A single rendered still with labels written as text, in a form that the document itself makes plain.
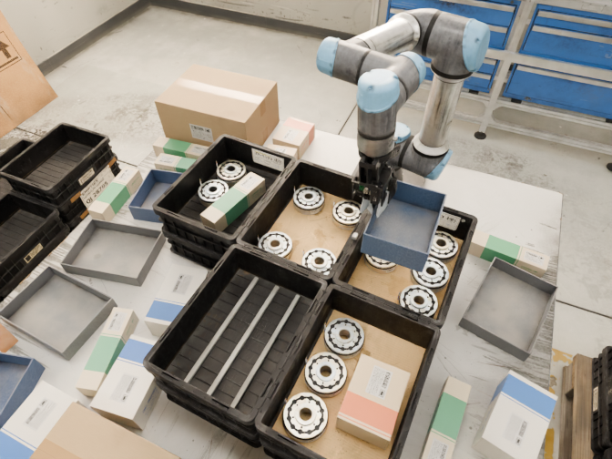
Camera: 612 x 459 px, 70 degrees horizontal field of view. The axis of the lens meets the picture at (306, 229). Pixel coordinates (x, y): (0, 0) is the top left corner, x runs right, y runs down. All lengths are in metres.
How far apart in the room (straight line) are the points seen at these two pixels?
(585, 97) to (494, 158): 0.58
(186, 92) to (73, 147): 0.81
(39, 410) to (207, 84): 1.30
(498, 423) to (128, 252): 1.22
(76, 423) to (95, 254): 0.64
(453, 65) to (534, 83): 1.82
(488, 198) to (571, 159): 1.61
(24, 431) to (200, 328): 0.47
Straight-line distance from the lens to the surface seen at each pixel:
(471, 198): 1.77
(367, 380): 1.07
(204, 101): 1.84
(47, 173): 2.41
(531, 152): 3.29
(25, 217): 2.42
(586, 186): 3.20
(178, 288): 1.37
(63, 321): 1.55
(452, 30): 1.26
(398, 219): 1.13
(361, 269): 1.31
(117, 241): 1.66
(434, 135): 1.43
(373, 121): 0.84
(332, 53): 0.96
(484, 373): 1.38
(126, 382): 1.27
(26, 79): 3.85
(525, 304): 1.53
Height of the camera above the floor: 1.90
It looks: 50 degrees down
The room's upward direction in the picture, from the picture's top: 1 degrees counter-clockwise
